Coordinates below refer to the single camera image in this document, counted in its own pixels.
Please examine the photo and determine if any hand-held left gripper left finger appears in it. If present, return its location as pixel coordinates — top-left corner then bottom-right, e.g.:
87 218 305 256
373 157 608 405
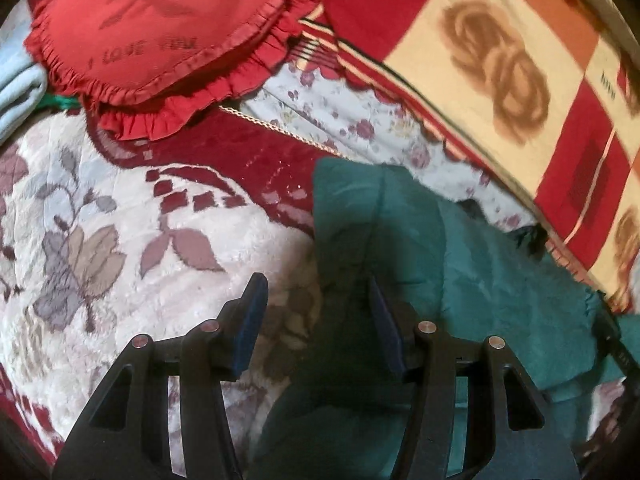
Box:
52 272 271 480

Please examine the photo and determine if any pale sheet with purple flowers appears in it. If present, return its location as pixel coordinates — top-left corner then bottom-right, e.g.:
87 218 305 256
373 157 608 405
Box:
240 60 546 233

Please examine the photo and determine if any red heart-shaped frilled pillow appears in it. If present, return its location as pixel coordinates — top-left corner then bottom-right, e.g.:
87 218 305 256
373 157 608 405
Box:
24 0 323 142

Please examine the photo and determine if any white and maroon floral bedspread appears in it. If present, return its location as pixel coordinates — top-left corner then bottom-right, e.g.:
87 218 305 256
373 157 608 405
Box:
0 105 640 471

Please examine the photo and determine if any light blue cloth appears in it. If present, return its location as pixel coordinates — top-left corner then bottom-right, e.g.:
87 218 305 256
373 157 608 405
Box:
0 0 48 143

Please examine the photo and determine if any green ribbon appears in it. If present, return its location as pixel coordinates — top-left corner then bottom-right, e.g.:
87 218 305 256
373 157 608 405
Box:
40 94 81 111

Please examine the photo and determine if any red and cream rose blanket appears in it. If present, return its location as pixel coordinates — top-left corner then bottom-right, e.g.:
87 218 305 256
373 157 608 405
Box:
295 0 640 313

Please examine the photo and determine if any green puffer jacket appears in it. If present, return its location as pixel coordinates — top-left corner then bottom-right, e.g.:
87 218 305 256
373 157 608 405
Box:
247 156 632 480

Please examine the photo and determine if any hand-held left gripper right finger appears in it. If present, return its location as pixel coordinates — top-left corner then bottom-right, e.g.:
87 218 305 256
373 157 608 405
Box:
367 276 582 480

